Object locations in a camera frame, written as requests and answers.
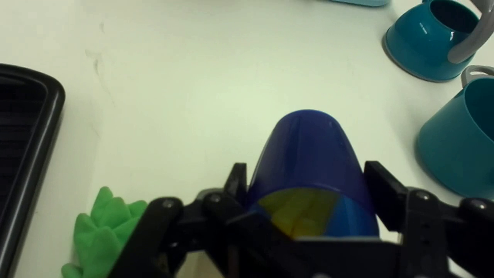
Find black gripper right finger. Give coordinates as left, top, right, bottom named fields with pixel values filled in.
left=364, top=160, right=494, bottom=278

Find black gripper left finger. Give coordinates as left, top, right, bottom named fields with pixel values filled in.
left=106, top=162, right=250, bottom=278

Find blue cup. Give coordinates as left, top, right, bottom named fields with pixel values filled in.
left=247, top=109, right=379, bottom=237

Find teal pot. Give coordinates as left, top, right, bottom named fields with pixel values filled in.
left=415, top=65, right=494, bottom=199

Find yellow food pieces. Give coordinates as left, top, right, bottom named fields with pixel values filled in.
left=256, top=188, right=338, bottom=237

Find orange plush pineapple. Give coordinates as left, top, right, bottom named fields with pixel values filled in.
left=60, top=187, right=148, bottom=278

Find black rectangular tray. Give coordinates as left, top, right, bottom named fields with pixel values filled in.
left=0, top=63, right=64, bottom=278

